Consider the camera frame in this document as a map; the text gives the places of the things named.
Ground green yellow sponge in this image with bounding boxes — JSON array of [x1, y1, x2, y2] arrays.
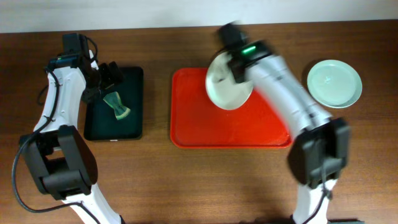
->
[[103, 91, 131, 120]]

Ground white plate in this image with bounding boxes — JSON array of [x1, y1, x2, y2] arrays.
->
[[205, 52, 254, 110]]

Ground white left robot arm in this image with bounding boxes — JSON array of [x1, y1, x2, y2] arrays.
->
[[12, 53, 124, 223]]

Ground black plastic tray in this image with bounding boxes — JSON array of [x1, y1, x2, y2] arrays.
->
[[84, 67, 144, 141]]

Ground mint green plate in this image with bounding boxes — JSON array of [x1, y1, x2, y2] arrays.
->
[[307, 60, 363, 109]]

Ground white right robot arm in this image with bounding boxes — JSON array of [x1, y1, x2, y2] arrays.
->
[[226, 41, 351, 223]]

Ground red plastic tray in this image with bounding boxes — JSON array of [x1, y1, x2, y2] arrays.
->
[[170, 68, 292, 149]]

